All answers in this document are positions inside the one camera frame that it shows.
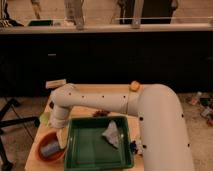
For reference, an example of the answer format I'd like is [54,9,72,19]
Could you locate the green plastic tray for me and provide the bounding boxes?
[64,116,134,171]

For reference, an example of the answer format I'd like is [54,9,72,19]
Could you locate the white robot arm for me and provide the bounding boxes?
[50,84,195,171]

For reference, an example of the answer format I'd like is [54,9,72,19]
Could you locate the orange toy fruit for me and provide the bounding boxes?
[130,81,140,92]

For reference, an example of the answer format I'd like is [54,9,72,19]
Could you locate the wooden block brush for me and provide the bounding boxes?
[45,79,66,89]

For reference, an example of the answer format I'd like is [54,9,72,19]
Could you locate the dark red grape bunch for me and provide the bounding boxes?
[93,111,110,117]

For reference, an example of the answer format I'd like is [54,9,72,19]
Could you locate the crumpled white cloth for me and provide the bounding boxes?
[102,121,119,148]

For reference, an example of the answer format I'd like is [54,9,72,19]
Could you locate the red orange bowl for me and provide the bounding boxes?
[35,132,65,163]

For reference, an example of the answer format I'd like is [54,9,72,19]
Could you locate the blue sponge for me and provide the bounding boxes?
[41,141,60,157]

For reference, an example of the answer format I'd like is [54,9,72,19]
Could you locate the light green plastic cup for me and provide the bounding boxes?
[39,112,50,126]

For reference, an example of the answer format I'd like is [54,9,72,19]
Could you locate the black office chair base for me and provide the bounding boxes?
[0,98,40,171]

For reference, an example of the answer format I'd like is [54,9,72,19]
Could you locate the white handled dish brush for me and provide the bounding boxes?
[130,140,142,155]

